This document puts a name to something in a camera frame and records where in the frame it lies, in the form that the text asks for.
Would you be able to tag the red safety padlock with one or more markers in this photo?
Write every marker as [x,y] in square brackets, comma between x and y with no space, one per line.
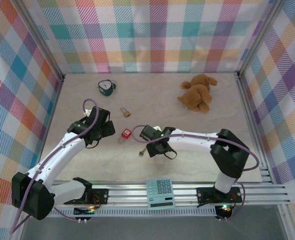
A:
[125,133]

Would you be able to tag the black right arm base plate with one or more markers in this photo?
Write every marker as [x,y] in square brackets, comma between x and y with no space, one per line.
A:
[205,193]

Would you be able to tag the small brass padlock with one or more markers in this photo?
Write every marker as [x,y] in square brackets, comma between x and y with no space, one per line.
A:
[127,114]

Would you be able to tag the aluminium frame post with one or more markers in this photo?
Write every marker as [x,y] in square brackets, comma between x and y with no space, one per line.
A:
[40,37]
[260,37]

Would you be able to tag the small circuit board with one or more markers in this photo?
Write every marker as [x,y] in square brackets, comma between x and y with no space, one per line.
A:
[223,211]
[85,211]

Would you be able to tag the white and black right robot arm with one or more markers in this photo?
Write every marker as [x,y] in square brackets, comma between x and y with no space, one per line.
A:
[195,142]

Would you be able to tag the aluminium side rail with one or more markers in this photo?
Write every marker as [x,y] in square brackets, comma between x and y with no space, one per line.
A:
[252,125]

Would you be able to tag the grey calculator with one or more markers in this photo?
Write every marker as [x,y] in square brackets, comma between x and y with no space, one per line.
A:
[160,192]

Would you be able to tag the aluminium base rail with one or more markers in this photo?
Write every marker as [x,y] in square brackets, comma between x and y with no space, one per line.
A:
[127,195]

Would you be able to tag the brown teddy bear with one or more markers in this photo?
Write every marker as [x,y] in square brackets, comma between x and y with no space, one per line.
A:
[197,95]

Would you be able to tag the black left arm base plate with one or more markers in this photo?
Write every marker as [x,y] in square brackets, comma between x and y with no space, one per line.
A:
[102,196]

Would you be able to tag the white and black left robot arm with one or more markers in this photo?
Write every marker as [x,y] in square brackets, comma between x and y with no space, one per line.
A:
[50,162]

